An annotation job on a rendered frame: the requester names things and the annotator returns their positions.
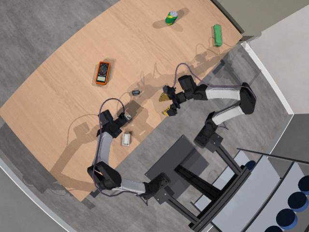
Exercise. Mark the orange digital multimeter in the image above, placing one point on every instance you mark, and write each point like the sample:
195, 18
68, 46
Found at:
102, 73

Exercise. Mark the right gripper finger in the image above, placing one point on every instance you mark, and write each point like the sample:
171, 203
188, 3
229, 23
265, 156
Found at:
164, 112
163, 97

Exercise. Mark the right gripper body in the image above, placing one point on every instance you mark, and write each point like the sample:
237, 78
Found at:
180, 99

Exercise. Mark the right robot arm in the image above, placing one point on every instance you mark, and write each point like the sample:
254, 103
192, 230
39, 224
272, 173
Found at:
245, 105

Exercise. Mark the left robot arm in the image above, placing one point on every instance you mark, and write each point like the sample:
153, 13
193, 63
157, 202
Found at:
110, 178

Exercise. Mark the green and yellow soda can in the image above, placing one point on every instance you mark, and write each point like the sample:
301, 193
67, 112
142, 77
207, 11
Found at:
172, 16

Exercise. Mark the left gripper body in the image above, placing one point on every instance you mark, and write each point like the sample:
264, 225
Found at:
118, 132

